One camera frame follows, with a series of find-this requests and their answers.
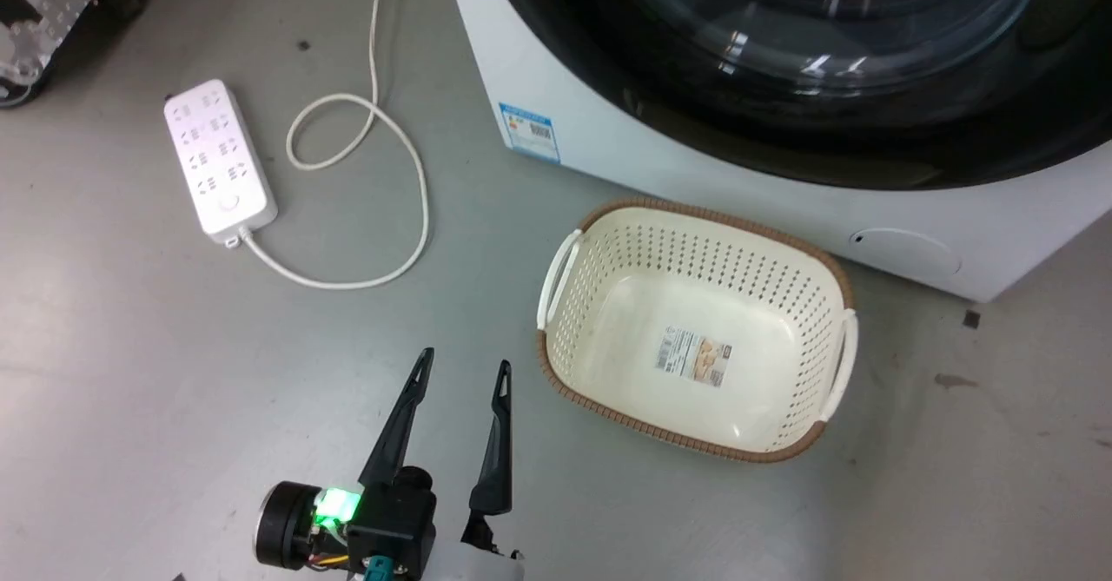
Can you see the white power strip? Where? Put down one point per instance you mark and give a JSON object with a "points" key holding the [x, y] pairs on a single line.
{"points": [[217, 160]]}

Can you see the white washing machine body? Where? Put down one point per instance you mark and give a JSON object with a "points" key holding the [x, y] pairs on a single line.
{"points": [[599, 142]]}

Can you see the cream brown-rimmed laundry basket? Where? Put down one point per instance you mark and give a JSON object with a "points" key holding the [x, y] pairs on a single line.
{"points": [[625, 338]]}

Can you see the round white filter cover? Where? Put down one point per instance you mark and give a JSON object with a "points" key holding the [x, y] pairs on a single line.
{"points": [[903, 251]]}

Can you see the aluminium profile frame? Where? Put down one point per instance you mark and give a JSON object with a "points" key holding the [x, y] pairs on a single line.
{"points": [[48, 16]]}

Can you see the small black floor tape piece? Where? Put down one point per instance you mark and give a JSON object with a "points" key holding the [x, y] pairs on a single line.
{"points": [[971, 319]]}

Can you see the black glass washing machine door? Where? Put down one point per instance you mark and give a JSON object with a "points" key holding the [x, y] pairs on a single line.
{"points": [[782, 60]]}

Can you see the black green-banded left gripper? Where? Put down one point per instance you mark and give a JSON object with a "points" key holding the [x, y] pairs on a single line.
{"points": [[395, 524]]}

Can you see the basket product label sticker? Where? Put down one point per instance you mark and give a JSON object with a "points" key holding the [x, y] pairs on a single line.
{"points": [[693, 357]]}

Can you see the blue energy label sticker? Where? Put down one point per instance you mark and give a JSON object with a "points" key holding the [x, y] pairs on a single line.
{"points": [[530, 133]]}

